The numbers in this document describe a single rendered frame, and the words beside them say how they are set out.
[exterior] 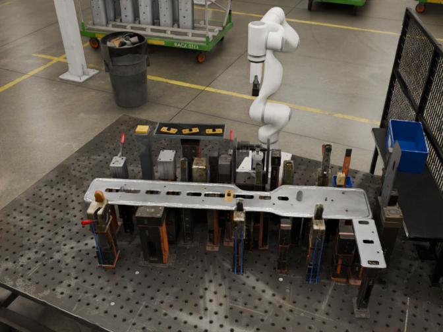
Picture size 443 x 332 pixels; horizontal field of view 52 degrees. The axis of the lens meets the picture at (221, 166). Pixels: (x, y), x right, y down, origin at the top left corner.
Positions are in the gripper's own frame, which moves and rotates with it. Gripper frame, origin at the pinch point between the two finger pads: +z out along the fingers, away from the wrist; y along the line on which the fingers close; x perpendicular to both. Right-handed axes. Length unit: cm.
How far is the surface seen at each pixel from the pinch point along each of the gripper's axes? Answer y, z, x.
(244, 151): 9.4, 29.1, -4.2
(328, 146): 10.4, 23.5, 35.8
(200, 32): -399, 115, -83
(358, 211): 32, 45, 50
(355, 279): 47, 74, 51
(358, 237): 49, 45, 48
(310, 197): 24, 45, 28
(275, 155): 5.2, 33.2, 11.0
